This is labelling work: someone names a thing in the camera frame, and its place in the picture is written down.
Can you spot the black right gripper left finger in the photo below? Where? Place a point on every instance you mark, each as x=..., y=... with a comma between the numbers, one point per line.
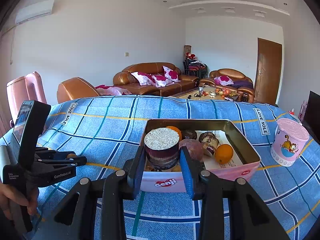
x=134, y=169

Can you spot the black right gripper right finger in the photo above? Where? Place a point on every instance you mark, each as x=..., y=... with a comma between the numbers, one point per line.
x=195, y=185

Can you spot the small orange tangerine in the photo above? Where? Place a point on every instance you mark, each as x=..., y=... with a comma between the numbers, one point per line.
x=223, y=154

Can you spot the dark brown round fruit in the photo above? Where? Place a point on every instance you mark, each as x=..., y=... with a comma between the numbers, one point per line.
x=189, y=134

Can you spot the person's left hand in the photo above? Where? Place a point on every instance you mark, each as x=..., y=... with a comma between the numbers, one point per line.
x=10, y=193

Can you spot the printed paper sheet in box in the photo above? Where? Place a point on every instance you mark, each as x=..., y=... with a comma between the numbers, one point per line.
x=210, y=162

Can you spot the purple fruit in box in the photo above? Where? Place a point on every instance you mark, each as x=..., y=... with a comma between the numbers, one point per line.
x=194, y=148

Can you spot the blue plaid tablecloth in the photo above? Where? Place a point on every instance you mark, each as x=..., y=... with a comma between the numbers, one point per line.
x=276, y=203

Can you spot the wooden coffee table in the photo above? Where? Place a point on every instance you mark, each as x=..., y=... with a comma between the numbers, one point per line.
x=208, y=93

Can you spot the pink electric kettle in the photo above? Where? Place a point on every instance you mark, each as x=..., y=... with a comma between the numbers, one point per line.
x=28, y=87

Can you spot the brown leather armchair near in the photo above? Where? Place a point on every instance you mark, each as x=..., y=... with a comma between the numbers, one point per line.
x=75, y=88

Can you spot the brown leather armchair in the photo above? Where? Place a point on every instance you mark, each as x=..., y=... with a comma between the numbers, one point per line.
x=75, y=88
x=233, y=80

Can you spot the white magenta pillow left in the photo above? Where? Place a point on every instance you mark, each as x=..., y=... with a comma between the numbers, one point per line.
x=143, y=78

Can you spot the white magenta pillow middle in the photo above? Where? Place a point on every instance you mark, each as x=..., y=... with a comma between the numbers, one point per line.
x=161, y=81

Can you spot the brown leather three-seat sofa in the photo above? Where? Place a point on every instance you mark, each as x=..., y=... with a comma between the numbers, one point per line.
x=124, y=79

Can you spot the white magenta armchair pillow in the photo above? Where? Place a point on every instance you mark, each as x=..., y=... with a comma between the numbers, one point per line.
x=223, y=80

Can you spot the white magenta pillow right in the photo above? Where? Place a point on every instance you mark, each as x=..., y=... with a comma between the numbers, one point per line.
x=170, y=74

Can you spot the purple blanket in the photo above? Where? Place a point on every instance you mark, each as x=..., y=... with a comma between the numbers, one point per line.
x=242, y=84

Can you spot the stacked dark chairs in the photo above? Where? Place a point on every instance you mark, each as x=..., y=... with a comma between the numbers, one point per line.
x=194, y=67

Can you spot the pink cartoon cup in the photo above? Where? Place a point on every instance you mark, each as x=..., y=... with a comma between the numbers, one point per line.
x=289, y=140

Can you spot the brown leather armchair far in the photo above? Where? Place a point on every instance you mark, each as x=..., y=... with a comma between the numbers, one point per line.
x=233, y=80

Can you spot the black television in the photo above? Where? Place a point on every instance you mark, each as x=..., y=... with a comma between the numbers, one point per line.
x=311, y=120

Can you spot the brown wooden door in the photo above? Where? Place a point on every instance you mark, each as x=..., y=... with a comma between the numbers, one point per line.
x=269, y=63

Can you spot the white wall air conditioner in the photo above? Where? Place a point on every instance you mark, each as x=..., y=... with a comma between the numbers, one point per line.
x=33, y=11

